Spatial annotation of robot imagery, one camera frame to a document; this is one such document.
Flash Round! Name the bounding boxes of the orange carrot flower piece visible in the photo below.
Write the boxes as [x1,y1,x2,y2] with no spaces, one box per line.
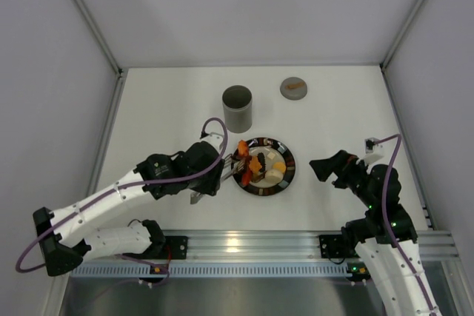
[237,140,250,158]

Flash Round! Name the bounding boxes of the red sausage piece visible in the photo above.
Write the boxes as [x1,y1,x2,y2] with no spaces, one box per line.
[241,169,253,186]

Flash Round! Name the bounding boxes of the orange fried food piece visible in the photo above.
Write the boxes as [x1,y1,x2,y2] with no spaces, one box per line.
[248,155,262,174]

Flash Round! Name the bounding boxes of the black seaweed food piece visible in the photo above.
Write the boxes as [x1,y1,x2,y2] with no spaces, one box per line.
[257,152,267,172]

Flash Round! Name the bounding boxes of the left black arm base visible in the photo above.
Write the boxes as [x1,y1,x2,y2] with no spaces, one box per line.
[124,235,188,260]

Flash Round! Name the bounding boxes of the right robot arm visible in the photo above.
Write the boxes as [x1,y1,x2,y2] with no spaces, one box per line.
[310,150,441,315]

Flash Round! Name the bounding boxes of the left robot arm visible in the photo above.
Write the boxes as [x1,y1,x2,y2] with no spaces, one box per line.
[33,134,224,277]

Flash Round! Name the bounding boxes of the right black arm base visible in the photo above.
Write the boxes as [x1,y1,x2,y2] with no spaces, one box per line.
[318,234,358,259]

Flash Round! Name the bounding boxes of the yellow round cracker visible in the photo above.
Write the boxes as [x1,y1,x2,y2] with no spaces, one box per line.
[272,161,287,174]

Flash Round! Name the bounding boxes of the dark rimmed striped plate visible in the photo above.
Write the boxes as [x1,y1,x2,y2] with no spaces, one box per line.
[231,137,296,197]

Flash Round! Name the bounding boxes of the grey cylindrical container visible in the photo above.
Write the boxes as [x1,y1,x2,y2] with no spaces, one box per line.
[221,85,253,133]

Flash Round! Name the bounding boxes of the grey round lid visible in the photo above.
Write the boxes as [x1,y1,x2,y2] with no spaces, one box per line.
[280,77,308,101]

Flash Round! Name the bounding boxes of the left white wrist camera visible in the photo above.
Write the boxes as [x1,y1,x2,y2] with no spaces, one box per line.
[200,132,225,153]

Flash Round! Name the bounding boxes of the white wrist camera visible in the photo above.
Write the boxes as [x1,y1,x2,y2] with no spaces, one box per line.
[200,132,225,153]
[362,138,384,166]

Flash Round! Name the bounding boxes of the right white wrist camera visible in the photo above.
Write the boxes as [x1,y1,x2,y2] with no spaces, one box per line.
[362,138,384,166]

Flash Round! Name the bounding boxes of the aluminium front rail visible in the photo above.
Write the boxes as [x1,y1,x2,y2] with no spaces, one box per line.
[55,229,460,263]

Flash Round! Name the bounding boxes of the perforated metal cable tray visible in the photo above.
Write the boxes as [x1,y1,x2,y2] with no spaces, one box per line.
[70,262,368,279]

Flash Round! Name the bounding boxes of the left aluminium frame post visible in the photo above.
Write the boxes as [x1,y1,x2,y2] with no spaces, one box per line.
[71,0,127,196]

